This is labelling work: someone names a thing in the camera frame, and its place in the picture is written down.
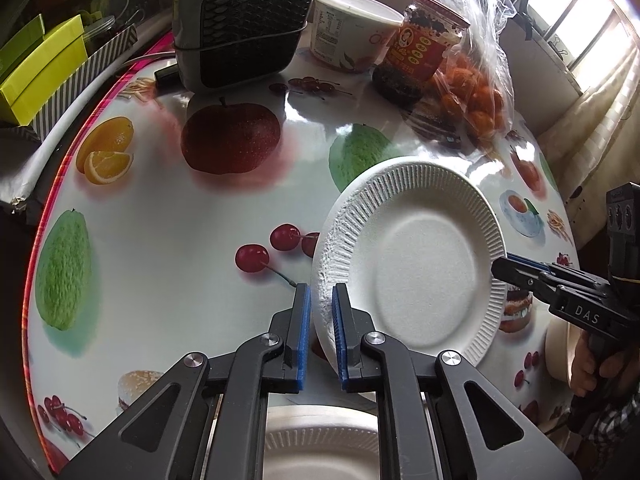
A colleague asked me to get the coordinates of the striped grey box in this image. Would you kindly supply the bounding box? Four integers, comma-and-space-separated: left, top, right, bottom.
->
30, 22, 138, 138

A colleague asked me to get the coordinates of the white plastic tub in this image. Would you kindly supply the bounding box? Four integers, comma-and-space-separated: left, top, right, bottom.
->
308, 0, 405, 73

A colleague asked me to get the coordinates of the person's right forearm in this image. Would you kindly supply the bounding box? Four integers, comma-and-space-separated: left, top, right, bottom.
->
585, 360, 640, 456

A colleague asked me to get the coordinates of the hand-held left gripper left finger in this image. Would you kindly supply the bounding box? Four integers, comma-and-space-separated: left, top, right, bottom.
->
57, 282, 312, 480

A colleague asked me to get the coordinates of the red label sauce jar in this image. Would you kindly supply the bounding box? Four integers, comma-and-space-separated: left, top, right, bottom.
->
371, 0, 472, 106

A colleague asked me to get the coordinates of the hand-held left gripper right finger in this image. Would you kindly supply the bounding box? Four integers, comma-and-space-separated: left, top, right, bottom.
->
331, 282, 583, 480

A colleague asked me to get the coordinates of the cream patterned curtain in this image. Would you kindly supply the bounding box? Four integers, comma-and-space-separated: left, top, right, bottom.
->
537, 55, 640, 251

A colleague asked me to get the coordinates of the person's right hand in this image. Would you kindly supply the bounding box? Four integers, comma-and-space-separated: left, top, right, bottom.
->
570, 335, 626, 399

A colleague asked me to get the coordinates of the barred window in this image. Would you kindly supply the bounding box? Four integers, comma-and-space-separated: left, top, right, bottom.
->
487, 0, 640, 76

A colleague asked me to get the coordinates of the black hook clip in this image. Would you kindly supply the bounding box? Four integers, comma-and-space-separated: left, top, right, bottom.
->
515, 0, 538, 41

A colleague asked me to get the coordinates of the white ribbed paper plate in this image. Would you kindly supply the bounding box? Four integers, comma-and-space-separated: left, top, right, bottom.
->
262, 405, 383, 480
311, 161, 508, 373

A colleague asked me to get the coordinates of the pile of small oranges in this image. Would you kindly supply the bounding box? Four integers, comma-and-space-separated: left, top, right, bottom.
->
435, 55, 506, 146

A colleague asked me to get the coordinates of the large lime green box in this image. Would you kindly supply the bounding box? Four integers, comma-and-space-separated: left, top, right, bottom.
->
0, 35, 91, 126

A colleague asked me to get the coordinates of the beige paper bowl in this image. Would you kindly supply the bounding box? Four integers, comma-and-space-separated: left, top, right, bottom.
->
545, 321, 583, 391

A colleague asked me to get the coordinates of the clear plastic container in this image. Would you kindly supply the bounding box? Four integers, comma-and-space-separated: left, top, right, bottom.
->
80, 14, 123, 43

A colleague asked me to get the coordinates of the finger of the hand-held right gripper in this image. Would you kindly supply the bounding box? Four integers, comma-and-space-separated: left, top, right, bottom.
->
491, 257, 621, 333
509, 254, 609, 292

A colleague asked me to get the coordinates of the small lime green box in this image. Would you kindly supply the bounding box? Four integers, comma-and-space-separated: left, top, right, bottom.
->
0, 14, 85, 68

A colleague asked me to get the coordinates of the fruit printed tablecloth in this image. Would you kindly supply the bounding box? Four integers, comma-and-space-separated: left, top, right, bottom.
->
22, 35, 586, 480

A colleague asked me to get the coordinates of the clear plastic bag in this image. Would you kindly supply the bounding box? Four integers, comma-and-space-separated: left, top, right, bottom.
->
405, 0, 518, 153

